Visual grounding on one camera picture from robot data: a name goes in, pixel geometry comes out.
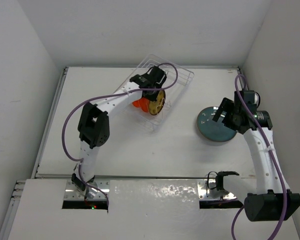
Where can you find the white foam front panel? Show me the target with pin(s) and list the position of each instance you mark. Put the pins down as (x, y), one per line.
(138, 210)

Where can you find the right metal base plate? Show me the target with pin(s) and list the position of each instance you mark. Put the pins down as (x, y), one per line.
(207, 192)

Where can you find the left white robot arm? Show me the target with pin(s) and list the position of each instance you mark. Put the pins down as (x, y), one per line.
(94, 122)

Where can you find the clear wire dish rack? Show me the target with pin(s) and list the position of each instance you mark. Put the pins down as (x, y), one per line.
(175, 73)

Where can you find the dark teal ceramic plate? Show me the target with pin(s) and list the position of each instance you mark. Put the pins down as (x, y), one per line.
(211, 130)

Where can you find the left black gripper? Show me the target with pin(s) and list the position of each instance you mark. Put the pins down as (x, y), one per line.
(152, 97)

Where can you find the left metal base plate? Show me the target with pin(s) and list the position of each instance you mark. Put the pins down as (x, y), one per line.
(73, 193)

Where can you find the metal base plate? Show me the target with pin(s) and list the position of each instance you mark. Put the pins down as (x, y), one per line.
(73, 193)
(207, 192)

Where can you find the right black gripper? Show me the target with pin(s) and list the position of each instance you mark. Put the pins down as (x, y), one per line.
(227, 105)

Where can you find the orange plastic plate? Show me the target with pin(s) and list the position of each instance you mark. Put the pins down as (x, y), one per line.
(155, 107)
(143, 104)

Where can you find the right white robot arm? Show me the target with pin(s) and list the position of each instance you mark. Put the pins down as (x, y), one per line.
(271, 199)

